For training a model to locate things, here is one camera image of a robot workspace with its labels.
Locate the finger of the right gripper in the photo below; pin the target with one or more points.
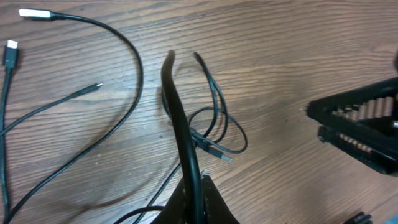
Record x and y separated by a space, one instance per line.
369 157
367 114

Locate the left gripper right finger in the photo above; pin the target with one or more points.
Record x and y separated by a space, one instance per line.
216 209

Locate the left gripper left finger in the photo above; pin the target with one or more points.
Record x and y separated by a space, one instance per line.
174 210

